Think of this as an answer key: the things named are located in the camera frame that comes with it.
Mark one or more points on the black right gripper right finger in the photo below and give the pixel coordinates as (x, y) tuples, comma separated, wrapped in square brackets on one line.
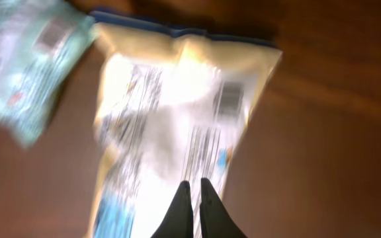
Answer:
[(214, 218)]

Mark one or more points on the mint green wipes pack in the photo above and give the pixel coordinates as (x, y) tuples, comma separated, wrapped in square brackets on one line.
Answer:
[(40, 43)]

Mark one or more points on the cream snack bag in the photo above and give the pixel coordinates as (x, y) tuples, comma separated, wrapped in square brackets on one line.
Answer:
[(173, 105)]

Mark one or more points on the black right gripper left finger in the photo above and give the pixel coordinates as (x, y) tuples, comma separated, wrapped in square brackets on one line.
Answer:
[(178, 221)]

